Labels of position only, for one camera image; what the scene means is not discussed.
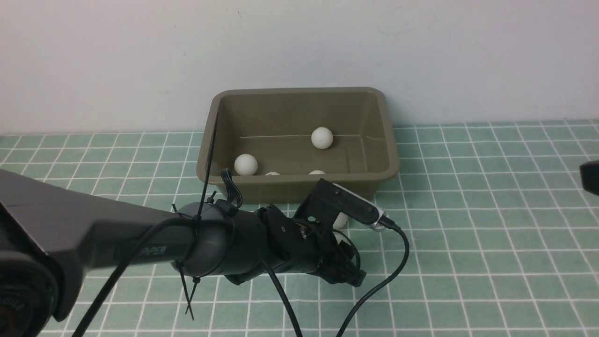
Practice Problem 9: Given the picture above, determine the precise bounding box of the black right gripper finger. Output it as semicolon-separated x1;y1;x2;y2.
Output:
579;160;599;195

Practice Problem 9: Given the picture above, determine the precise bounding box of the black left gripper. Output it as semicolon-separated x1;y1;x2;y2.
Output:
225;205;366;287

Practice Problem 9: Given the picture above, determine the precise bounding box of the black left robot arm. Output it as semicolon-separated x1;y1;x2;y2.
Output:
1;170;366;337

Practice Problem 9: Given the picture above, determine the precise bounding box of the green checked tablecloth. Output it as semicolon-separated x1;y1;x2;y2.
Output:
0;120;599;337

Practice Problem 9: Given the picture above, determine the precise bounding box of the olive brown plastic bin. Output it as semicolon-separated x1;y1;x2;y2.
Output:
196;86;400;204

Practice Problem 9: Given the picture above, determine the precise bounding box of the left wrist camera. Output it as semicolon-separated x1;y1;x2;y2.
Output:
293;178;400;232

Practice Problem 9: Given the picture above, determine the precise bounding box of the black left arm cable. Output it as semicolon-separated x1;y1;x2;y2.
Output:
70;168;410;337

